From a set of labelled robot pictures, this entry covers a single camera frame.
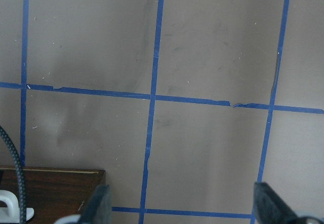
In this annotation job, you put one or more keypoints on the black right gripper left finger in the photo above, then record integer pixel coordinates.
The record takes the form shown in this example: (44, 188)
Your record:
(98, 209)

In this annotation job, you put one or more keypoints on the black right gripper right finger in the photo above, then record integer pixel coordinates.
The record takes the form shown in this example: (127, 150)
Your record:
(270, 208)

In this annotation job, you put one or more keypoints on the wooden drawer with white handle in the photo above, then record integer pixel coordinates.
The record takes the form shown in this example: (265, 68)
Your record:
(44, 195)

